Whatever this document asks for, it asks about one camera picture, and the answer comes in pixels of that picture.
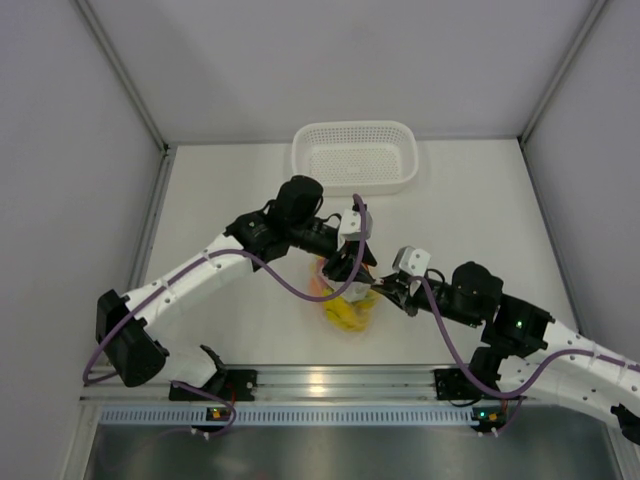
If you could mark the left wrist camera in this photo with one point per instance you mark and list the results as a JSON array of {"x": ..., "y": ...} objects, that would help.
[{"x": 354, "y": 226}]

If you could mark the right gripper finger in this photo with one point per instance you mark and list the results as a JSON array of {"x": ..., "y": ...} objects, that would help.
[
  {"x": 393, "y": 281},
  {"x": 400, "y": 298}
]

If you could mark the right aluminium frame post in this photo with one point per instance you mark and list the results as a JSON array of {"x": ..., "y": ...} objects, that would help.
[{"x": 561, "y": 71}]

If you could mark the pink fake peach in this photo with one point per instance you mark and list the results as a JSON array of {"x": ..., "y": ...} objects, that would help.
[{"x": 318, "y": 287}]

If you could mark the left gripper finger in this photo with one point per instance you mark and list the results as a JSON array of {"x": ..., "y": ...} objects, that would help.
[
  {"x": 342, "y": 266},
  {"x": 365, "y": 255}
]

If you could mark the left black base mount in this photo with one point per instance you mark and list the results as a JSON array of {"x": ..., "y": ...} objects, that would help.
[{"x": 230, "y": 385}]

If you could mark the aluminium mounting rail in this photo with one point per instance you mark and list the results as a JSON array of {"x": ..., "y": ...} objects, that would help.
[{"x": 347, "y": 383}]

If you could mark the white slotted cable duct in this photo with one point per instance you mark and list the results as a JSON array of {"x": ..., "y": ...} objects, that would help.
[{"x": 295, "y": 416}]

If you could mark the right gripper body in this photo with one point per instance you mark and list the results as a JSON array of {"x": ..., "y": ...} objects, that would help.
[{"x": 441, "y": 293}]

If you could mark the left aluminium frame post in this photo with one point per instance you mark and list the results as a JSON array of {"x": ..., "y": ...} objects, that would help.
[{"x": 102, "y": 39}]

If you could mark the white perforated plastic basket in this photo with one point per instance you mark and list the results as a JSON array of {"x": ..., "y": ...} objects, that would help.
[{"x": 379, "y": 157}]

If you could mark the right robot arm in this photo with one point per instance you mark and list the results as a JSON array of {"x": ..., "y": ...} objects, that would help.
[{"x": 506, "y": 347}]

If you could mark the yellow fake bananas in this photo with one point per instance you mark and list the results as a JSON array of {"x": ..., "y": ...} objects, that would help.
[{"x": 347, "y": 315}]

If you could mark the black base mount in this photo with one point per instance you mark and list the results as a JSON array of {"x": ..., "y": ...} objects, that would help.
[
  {"x": 452, "y": 385},
  {"x": 230, "y": 385}
]

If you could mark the aluminium frame post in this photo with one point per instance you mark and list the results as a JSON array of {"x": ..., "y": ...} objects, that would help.
[
  {"x": 561, "y": 71},
  {"x": 102, "y": 39}
]

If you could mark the clear zip top bag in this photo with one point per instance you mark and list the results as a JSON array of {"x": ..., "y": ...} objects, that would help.
[{"x": 350, "y": 305}]

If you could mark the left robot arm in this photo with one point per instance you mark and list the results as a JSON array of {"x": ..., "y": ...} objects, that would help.
[{"x": 138, "y": 330}]

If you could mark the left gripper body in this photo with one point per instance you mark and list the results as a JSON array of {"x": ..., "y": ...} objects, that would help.
[{"x": 314, "y": 238}]

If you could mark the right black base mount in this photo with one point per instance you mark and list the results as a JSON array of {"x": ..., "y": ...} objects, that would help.
[{"x": 452, "y": 385}]

